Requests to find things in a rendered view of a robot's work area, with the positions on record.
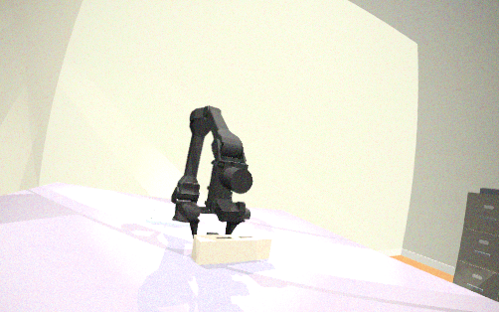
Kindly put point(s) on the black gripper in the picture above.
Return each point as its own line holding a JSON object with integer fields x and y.
{"x": 191, "y": 211}

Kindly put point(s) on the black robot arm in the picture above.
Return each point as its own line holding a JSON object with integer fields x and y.
{"x": 229, "y": 170}

